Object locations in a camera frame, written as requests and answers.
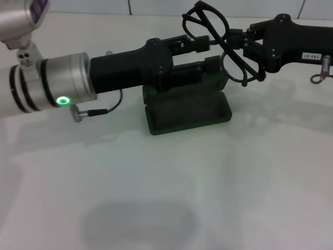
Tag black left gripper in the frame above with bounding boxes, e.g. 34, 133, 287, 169
89, 35, 224, 94

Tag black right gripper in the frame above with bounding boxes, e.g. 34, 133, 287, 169
228, 14, 333, 74

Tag black glasses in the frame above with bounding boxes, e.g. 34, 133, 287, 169
181, 0, 266, 87

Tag green glasses case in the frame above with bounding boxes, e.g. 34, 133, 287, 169
142, 71, 232, 135

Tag right gripper cable with connector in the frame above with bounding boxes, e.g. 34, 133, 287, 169
311, 54, 333, 84

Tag gripper cable with connector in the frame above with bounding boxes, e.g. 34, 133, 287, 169
69, 90, 123, 122
311, 54, 333, 84

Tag left gripper cable with connector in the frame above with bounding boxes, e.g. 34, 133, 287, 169
69, 90, 123, 122

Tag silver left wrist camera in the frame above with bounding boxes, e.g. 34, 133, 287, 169
0, 0, 50, 50

